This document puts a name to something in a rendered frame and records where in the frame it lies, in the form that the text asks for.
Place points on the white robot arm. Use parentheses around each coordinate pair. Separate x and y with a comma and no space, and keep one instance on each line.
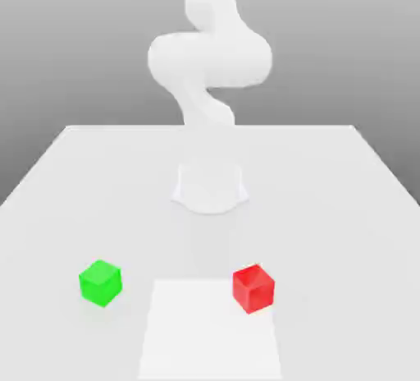
(210,59)

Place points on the small red cube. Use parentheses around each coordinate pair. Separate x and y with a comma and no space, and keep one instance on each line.
(253,289)

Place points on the small green cube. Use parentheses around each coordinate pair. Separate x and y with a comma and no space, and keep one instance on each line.
(100,283)

